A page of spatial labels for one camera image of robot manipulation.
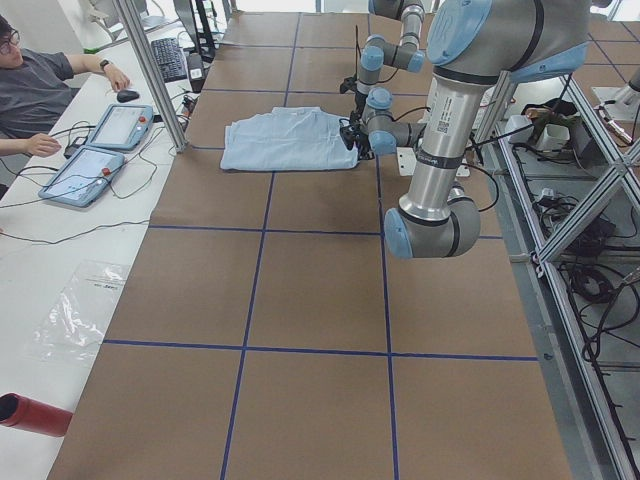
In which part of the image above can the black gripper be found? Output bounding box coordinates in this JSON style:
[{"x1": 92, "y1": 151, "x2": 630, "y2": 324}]
[
  {"x1": 339, "y1": 74, "x2": 367, "y2": 118},
  {"x1": 339, "y1": 118, "x2": 375, "y2": 160}
]

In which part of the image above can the light blue button shirt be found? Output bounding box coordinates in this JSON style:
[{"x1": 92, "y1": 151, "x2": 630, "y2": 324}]
[{"x1": 220, "y1": 107, "x2": 358, "y2": 172}]

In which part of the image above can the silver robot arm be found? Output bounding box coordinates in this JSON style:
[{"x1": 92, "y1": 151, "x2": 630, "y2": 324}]
[
  {"x1": 340, "y1": 0, "x2": 426, "y2": 120},
  {"x1": 340, "y1": 0, "x2": 591, "y2": 259}
]

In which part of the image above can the black computer keyboard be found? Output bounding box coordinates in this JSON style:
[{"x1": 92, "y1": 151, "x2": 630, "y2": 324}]
[{"x1": 150, "y1": 38, "x2": 188, "y2": 83}]

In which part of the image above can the black computer mouse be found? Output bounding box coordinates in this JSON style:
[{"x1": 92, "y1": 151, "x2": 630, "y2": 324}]
[{"x1": 116, "y1": 89, "x2": 140, "y2": 103}]

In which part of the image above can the far blue teach pendant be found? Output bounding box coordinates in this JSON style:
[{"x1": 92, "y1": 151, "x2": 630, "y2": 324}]
[{"x1": 87, "y1": 104, "x2": 154, "y2": 152}]

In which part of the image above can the blue teach pendant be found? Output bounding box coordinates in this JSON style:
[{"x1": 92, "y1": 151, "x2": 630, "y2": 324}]
[
  {"x1": 87, "y1": 104, "x2": 154, "y2": 152},
  {"x1": 38, "y1": 146, "x2": 125, "y2": 208}
]

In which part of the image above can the near blue teach pendant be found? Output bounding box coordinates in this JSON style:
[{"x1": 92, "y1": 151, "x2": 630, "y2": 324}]
[{"x1": 38, "y1": 146, "x2": 125, "y2": 208}]

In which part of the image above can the seated person grey shirt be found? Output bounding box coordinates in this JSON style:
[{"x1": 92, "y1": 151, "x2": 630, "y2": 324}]
[{"x1": 1, "y1": 19, "x2": 130, "y2": 157}]

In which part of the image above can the clear plastic bag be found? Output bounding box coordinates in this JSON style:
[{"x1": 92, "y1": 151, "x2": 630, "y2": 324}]
[{"x1": 27, "y1": 260, "x2": 131, "y2": 367}]

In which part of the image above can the red cylinder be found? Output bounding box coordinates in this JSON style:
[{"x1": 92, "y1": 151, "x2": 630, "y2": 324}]
[{"x1": 1, "y1": 393, "x2": 73, "y2": 437}]

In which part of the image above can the white camera mast base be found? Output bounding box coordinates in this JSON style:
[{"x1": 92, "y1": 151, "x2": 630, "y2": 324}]
[{"x1": 396, "y1": 147, "x2": 471, "y2": 178}]

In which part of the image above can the aluminium frame rack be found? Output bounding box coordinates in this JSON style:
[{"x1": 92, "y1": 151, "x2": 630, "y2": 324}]
[{"x1": 473, "y1": 58, "x2": 639, "y2": 479}]

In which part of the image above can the aluminium frame post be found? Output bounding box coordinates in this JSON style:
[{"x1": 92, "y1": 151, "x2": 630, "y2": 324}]
[{"x1": 114, "y1": 0, "x2": 188, "y2": 153}]

